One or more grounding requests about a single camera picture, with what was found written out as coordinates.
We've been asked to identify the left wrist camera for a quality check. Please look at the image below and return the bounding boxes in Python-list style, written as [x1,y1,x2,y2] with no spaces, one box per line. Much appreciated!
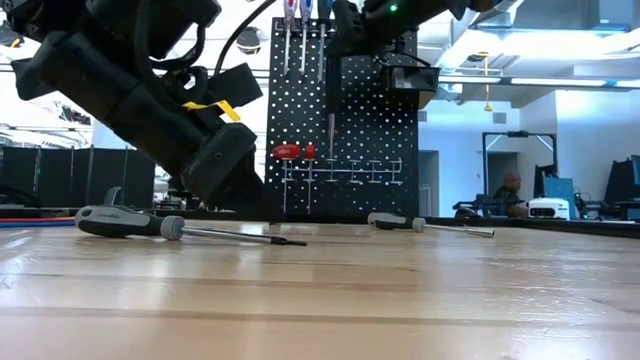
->
[204,62,265,110]

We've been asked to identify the black metal frame stand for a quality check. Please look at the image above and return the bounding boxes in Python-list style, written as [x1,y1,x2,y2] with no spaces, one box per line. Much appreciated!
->
[481,130,558,191]

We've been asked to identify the white box device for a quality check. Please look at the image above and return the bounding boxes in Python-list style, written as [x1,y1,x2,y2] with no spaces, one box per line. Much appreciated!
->
[527,197,571,221]

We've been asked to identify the yellow cable tag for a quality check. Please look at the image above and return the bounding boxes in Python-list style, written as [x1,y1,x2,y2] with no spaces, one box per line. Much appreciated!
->
[180,98,242,124]

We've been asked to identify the black hanging parts bin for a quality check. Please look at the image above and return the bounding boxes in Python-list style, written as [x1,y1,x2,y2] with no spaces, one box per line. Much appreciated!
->
[382,63,441,109]

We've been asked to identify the steel ring tool holder rail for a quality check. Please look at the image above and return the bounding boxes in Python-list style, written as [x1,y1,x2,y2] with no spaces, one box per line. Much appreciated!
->
[279,157,404,186]

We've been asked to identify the person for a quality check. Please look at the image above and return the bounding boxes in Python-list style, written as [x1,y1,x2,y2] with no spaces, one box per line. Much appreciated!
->
[492,172,529,219]

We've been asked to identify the yellow ceiling pendant cord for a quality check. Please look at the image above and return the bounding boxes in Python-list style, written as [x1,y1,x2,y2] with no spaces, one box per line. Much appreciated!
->
[480,52,494,114]

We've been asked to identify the grey black nut driver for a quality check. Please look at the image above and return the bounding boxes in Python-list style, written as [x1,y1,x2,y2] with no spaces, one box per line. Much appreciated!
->
[366,211,497,240]

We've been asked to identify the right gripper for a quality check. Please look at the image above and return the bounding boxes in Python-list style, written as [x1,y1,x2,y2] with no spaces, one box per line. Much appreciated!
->
[327,0,451,59]

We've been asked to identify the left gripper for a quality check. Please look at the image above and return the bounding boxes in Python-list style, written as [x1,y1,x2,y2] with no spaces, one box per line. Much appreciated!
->
[107,84,285,222]

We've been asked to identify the black room divider panels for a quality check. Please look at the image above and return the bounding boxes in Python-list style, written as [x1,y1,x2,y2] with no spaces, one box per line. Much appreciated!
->
[0,146,157,210]

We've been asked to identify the grey black flathead screwdriver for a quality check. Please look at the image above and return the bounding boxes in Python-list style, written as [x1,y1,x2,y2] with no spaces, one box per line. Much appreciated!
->
[73,203,309,248]

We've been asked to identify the black metal pegboard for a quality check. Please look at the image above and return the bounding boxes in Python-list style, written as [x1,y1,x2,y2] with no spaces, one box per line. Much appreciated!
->
[263,17,421,224]

